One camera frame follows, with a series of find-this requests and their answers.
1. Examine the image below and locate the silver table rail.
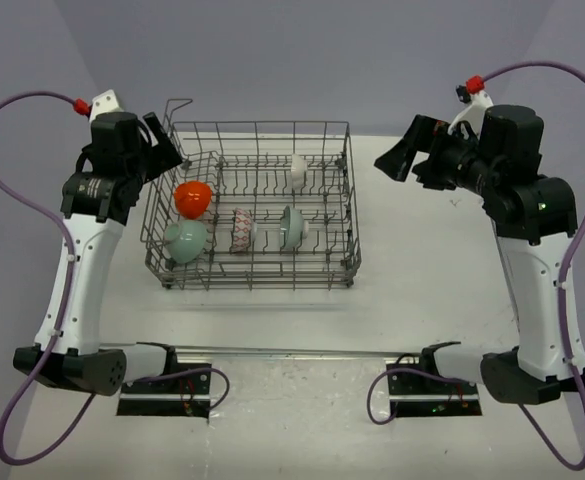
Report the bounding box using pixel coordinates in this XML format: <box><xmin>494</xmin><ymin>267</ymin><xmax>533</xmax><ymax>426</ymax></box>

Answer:
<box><xmin>96</xmin><ymin>343</ymin><xmax>423</xmax><ymax>359</ymax></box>

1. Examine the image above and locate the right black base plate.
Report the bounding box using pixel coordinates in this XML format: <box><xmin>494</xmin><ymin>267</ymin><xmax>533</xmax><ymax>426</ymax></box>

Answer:
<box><xmin>387</xmin><ymin>364</ymin><xmax>482</xmax><ymax>418</ymax></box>

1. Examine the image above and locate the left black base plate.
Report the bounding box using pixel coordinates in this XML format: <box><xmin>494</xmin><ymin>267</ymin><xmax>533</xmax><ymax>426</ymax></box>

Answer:
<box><xmin>116</xmin><ymin>372</ymin><xmax>212</xmax><ymax>419</ymax></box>

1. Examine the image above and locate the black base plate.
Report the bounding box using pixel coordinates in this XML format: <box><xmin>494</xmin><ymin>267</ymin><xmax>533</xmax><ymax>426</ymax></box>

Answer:
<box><xmin>387</xmin><ymin>364</ymin><xmax>482</xmax><ymax>418</ymax></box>
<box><xmin>116</xmin><ymin>372</ymin><xmax>212</xmax><ymax>419</ymax></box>

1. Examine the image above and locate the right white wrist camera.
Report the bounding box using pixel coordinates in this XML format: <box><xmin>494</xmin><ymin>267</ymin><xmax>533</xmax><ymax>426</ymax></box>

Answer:
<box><xmin>448</xmin><ymin>81</ymin><xmax>493</xmax><ymax>136</ymax></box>

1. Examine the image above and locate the white bowl red pattern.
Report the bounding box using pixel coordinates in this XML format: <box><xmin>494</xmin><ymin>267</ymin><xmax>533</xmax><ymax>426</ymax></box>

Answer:
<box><xmin>230</xmin><ymin>208</ymin><xmax>258</xmax><ymax>253</ymax></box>

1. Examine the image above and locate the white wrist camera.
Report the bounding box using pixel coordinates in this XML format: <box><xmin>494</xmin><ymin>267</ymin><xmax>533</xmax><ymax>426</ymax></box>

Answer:
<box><xmin>89</xmin><ymin>89</ymin><xmax>124</xmax><ymax>122</ymax></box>
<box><xmin>448</xmin><ymin>81</ymin><xmax>493</xmax><ymax>136</ymax></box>

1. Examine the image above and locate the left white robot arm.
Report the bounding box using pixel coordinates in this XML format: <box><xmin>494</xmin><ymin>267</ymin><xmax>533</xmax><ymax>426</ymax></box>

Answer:
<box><xmin>13</xmin><ymin>112</ymin><xmax>181</xmax><ymax>396</ymax></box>

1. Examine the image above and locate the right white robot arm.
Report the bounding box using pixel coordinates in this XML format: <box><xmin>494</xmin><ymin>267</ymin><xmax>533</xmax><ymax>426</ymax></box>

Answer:
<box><xmin>375</xmin><ymin>105</ymin><xmax>585</xmax><ymax>405</ymax></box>

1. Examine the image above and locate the orange bowl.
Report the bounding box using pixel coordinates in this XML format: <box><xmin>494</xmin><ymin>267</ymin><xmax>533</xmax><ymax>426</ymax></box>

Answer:
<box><xmin>173</xmin><ymin>181</ymin><xmax>212</xmax><ymax>220</ymax></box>

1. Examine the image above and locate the grey wire dish rack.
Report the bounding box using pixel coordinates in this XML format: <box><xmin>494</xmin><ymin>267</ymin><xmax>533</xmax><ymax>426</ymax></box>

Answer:
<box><xmin>140</xmin><ymin>98</ymin><xmax>361</xmax><ymax>290</ymax></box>

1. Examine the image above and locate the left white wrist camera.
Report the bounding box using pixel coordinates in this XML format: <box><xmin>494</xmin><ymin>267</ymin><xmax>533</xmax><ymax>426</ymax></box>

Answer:
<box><xmin>89</xmin><ymin>89</ymin><xmax>124</xmax><ymax>122</ymax></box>

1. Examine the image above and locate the large pale green bowl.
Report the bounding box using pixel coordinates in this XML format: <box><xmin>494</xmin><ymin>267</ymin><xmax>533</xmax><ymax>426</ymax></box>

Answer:
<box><xmin>163</xmin><ymin>219</ymin><xmax>208</xmax><ymax>264</ymax></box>

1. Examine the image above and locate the small pale green bowl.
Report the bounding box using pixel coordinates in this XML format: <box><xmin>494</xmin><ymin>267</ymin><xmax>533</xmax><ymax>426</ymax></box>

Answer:
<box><xmin>279</xmin><ymin>206</ymin><xmax>309</xmax><ymax>251</ymax></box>

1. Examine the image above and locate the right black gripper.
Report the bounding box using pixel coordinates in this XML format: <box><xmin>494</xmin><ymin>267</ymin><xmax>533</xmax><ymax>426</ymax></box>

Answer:
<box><xmin>377</xmin><ymin>113</ymin><xmax>503</xmax><ymax>196</ymax></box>

